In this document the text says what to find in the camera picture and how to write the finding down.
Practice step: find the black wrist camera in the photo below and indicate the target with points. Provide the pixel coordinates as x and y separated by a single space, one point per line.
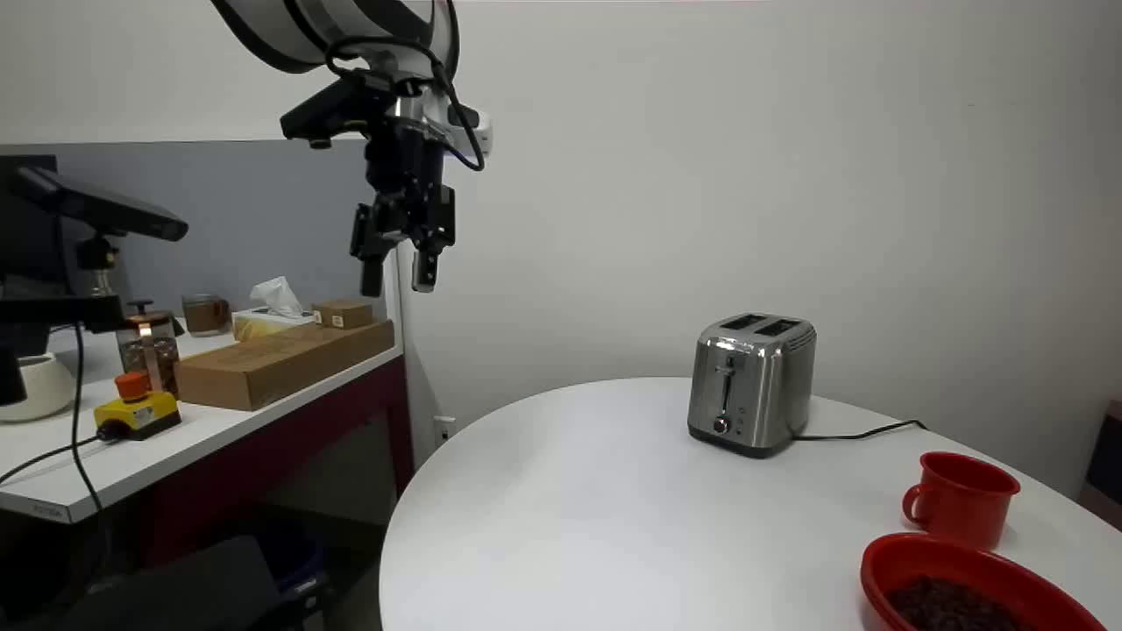
332 114

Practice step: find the white round base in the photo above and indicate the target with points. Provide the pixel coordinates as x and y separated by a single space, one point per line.
45 387

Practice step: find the black camera on stand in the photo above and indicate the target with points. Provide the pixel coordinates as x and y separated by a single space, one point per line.
48 250

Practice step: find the tissue box with white tissue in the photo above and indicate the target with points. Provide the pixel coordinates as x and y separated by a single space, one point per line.
274 315

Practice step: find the dark furniture piece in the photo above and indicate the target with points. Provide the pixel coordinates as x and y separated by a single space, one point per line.
1102 460

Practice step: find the white desk with maroon side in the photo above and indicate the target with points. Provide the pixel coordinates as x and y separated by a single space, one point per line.
151 460

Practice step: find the black chair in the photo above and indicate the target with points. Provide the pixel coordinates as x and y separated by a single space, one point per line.
176 591

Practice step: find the dark coffee beans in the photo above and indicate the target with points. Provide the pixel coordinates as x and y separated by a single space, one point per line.
951 607

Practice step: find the white wall outlet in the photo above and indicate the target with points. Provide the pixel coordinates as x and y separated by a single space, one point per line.
447 430

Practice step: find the grey-blue partition panel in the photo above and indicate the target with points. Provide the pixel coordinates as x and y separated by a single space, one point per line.
267 213

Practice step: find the small brown box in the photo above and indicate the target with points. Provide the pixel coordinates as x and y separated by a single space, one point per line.
209 314

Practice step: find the red plastic bowl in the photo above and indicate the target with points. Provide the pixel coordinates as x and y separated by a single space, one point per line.
905 562

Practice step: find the yellow emergency stop button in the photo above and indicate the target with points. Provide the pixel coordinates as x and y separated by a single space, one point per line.
140 407

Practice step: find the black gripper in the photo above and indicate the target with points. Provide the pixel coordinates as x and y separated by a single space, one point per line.
407 177

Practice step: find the red plastic cup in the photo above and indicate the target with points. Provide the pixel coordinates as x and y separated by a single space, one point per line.
965 496

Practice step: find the silver two-slot toaster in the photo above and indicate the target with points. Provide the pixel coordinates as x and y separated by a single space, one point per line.
749 387

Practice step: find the small cardboard box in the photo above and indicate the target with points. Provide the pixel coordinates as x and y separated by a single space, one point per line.
344 314

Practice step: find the flat cardboard box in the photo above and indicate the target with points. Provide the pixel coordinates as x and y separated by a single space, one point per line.
283 365

